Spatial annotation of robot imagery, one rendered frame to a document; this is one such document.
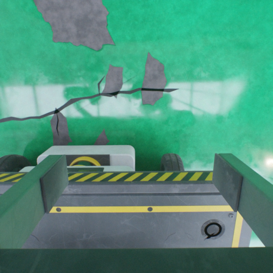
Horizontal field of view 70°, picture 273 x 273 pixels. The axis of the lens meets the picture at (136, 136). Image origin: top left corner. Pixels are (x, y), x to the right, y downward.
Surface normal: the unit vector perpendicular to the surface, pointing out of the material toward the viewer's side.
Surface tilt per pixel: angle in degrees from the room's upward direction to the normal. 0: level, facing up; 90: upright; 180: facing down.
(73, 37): 0
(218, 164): 90
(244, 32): 0
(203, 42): 0
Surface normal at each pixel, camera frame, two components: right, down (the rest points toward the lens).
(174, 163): -0.01, -0.75
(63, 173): 1.00, -0.01
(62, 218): 0.00, 0.27
